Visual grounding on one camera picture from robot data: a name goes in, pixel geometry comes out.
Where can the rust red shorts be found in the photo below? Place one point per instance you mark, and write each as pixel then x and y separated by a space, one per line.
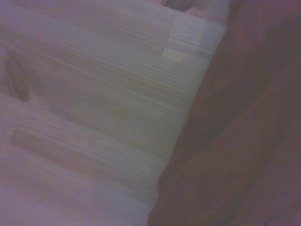
pixel 235 146

